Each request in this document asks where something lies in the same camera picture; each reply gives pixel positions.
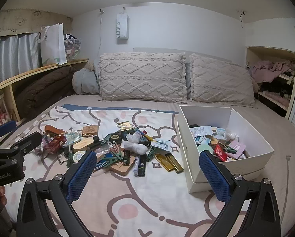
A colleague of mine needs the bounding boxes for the white printed packet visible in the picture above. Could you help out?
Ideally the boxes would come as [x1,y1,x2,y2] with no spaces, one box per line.
[189,126,212,139]

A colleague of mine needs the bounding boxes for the grey curtain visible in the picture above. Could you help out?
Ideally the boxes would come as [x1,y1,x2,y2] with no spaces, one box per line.
[0,32,43,88]

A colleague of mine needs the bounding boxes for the red packet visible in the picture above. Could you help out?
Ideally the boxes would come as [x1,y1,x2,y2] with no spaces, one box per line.
[214,144,228,162]

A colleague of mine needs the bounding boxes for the mint round lid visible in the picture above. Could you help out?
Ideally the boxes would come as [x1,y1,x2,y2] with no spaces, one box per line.
[198,144,213,155]

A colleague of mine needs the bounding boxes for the oval wooden box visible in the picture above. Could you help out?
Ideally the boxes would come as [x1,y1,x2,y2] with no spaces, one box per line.
[72,136,98,153]

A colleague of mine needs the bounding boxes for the purple white crochet pouch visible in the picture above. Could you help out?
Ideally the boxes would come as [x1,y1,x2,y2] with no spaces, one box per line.
[40,134,50,153]

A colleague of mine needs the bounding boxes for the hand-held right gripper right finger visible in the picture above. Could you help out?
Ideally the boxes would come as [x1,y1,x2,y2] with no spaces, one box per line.
[199,150,281,237]

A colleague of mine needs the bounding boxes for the brown blanket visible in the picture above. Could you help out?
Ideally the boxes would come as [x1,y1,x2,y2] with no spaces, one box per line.
[14,65,76,119]

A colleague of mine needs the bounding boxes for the floral fabric pouch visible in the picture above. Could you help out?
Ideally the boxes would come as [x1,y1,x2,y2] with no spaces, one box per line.
[62,131,82,147]

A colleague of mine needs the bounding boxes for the white blue lighter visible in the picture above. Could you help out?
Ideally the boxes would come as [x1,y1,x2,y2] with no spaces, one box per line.
[133,156,141,176]

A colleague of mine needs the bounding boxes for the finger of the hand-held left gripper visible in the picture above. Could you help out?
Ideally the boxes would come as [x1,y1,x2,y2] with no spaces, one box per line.
[0,121,17,150]
[0,131,43,159]

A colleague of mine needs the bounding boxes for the red cigarette pack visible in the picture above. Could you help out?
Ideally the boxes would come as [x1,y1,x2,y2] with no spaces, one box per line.
[42,136,67,153]

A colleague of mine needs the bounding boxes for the dark clothes pile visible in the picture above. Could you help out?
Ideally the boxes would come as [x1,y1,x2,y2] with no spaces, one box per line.
[258,80,293,98]

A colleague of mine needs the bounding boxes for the beige knit pillow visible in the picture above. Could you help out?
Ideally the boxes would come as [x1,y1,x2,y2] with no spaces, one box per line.
[187,53,258,108]
[94,52,188,104]

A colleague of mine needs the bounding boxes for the pink packet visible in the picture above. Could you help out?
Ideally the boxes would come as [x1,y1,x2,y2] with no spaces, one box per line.
[228,141,246,157]

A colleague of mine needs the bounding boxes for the white tote bag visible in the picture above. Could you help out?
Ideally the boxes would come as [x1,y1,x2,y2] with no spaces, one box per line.
[37,23,68,66]

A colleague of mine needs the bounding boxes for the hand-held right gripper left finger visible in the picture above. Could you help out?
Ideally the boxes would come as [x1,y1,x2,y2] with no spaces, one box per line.
[16,149,98,237]

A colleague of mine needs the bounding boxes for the wooden bedside shelf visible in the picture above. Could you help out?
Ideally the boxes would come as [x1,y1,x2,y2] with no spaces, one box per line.
[0,58,89,129]

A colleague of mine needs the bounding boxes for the wall niche shelf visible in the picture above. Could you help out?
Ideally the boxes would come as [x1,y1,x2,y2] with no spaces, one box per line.
[245,46,295,118]

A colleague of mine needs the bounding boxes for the engraved wooden tag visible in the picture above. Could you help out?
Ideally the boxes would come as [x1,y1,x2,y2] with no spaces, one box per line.
[82,124,100,137]

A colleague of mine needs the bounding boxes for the pink clothes pile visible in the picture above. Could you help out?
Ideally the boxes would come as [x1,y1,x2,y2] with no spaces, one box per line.
[248,59,295,83]

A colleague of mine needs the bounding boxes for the white gauze bundle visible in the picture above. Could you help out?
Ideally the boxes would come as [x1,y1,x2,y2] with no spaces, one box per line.
[123,131,149,155]

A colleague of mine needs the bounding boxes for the white cardboard box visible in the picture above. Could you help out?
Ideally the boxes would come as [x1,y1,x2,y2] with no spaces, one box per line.
[177,105,275,193]

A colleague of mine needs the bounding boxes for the printed blanket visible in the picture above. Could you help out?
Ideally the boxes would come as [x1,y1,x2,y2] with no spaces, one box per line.
[4,105,251,237]

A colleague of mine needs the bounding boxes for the hanging white paper bag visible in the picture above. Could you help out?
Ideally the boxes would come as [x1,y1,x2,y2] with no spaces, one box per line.
[116,7,129,41]

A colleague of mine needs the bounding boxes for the wall hook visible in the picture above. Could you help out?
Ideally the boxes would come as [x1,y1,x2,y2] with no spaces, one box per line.
[237,10,246,29]

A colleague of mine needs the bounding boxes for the white blue packet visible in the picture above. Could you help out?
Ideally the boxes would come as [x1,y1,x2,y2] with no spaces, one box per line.
[151,139,171,151]

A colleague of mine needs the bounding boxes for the grey rolled blanket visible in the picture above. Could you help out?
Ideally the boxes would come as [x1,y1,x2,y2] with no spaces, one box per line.
[72,68,101,95]

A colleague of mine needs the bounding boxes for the clear storage container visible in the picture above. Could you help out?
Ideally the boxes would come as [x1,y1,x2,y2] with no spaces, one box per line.
[64,33,82,62]

